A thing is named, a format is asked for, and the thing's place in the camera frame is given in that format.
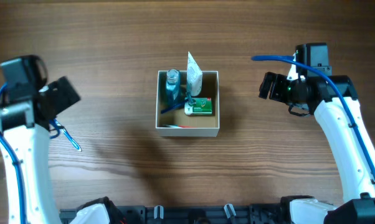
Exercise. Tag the white cardboard box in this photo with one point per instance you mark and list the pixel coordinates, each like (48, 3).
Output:
(205, 126)

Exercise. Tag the blue disposable razor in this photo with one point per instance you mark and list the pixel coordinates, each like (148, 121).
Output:
(188, 99)

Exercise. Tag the green Dettol soap box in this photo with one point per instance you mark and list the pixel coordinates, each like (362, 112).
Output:
(199, 107)

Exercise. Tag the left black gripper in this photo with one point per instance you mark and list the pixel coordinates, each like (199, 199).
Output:
(63, 94)

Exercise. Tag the white lotion tube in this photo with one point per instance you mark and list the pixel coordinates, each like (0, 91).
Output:
(194, 76)

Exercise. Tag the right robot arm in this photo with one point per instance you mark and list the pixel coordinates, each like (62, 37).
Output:
(334, 103)

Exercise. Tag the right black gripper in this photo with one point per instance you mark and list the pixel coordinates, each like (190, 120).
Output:
(271, 87)

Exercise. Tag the blue mouthwash bottle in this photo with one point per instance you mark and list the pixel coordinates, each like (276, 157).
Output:
(173, 86)

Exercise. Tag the blue white toothbrush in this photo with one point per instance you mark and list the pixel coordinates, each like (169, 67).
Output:
(59, 128)

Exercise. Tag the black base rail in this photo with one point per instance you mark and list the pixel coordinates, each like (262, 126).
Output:
(254, 213)

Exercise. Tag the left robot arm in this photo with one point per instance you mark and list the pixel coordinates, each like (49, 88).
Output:
(29, 106)

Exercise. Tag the teal Colgate toothpaste tube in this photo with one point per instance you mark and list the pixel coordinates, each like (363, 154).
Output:
(175, 126)

